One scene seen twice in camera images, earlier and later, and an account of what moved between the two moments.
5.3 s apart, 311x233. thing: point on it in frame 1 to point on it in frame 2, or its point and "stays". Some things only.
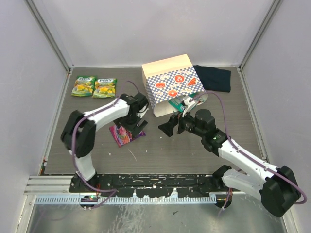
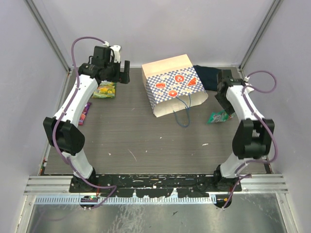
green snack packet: (177, 103) to (219, 116)
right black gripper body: (188, 124) to (225, 102)
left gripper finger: (136, 132) to (127, 66)
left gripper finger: (142, 124) to (125, 77)
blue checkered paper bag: (172, 78) stays
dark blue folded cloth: (214, 79) stays
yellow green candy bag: (105, 88) stays
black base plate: (148, 185) stays
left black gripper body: (130, 122) to (113, 71)
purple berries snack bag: (121, 135) to (85, 111)
